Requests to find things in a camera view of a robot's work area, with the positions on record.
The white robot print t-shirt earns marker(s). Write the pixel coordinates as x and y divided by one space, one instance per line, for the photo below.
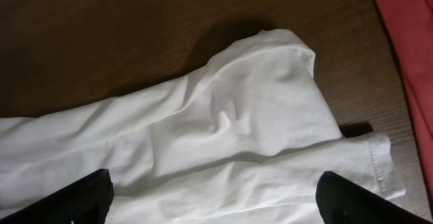
243 139

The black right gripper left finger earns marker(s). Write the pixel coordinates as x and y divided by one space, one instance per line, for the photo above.
86 201

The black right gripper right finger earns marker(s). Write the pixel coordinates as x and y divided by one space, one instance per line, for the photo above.
341 201

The red t-shirt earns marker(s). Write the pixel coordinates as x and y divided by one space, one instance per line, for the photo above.
409 24

